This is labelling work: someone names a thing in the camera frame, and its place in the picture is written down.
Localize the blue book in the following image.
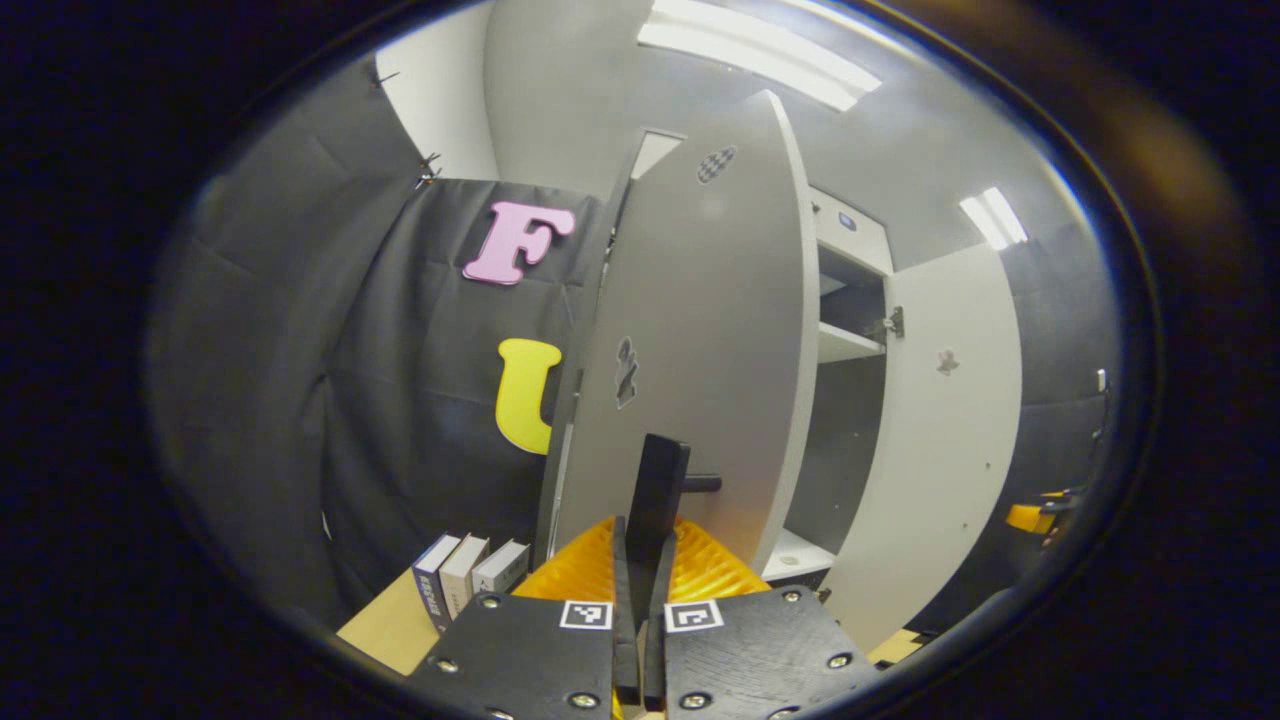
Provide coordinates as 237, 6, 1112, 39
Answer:
412, 533, 463, 636

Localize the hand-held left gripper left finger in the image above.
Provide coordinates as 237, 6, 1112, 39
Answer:
405, 515, 641, 720

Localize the cabinet door with checkered sticker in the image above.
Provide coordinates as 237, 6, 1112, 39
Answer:
533, 90, 823, 579

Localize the cabinet door with box stickers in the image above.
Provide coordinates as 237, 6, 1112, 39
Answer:
820, 243, 1026, 656

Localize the grey double-door shoe cabinet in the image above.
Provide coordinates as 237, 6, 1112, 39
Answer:
533, 128, 1026, 656

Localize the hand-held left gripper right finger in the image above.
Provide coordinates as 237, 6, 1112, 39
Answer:
640, 515, 883, 720

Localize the small ceiling light panel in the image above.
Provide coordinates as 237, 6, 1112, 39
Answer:
958, 186, 1029, 251

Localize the black backdrop cloth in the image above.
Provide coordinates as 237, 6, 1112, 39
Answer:
145, 60, 1121, 636

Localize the white cabinet inner shelf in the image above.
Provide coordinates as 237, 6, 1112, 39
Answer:
818, 320, 889, 366

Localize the cream book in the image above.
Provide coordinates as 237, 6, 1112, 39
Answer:
438, 535, 491, 621

